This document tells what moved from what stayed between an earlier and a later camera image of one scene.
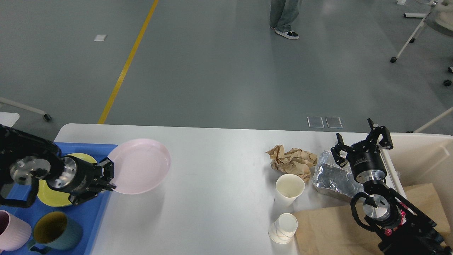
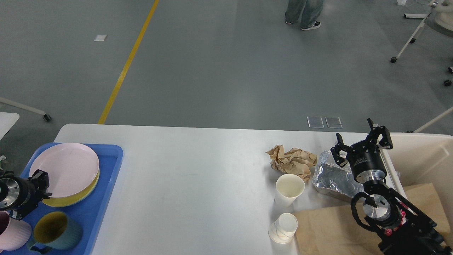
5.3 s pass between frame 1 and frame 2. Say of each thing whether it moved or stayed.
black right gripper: stayed
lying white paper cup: stayed
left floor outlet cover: stayed
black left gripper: moved
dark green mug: stayed
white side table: stayed
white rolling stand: stayed
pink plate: moved
